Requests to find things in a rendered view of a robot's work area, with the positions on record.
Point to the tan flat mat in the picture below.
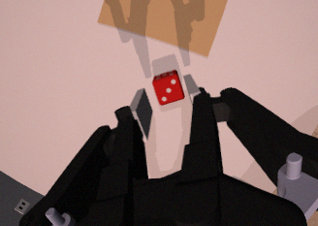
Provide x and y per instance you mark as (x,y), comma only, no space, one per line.
(189,24)

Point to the red die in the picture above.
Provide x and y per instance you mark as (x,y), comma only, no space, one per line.
(168,88)

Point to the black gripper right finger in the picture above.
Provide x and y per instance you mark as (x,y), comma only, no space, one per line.
(287,156)

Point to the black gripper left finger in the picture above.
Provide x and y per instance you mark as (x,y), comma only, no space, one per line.
(78,187)

